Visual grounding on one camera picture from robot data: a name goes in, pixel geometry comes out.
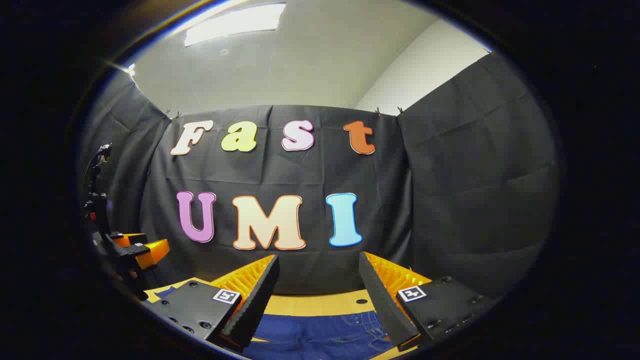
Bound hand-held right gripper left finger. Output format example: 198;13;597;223
142;254;281;352

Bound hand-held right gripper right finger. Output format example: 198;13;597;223
358;251;501;351

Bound blue jeans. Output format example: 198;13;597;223
154;286;397;360

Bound black backdrop cloth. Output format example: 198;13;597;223
77;52;561;301

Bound ceiling light panel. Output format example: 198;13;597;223
183;2;287;48

